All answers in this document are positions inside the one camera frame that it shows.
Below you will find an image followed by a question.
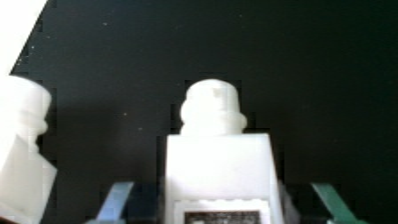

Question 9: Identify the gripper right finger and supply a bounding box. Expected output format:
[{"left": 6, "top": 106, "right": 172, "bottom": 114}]
[{"left": 310, "top": 183, "right": 369, "bottom": 224}]

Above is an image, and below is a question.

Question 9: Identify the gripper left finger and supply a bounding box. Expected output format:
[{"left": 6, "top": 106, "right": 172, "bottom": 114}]
[{"left": 85, "top": 182, "right": 133, "bottom": 224}]

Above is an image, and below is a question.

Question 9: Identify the white right obstacle bar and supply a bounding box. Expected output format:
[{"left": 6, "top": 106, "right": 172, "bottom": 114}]
[{"left": 0, "top": 0, "right": 47, "bottom": 76}]

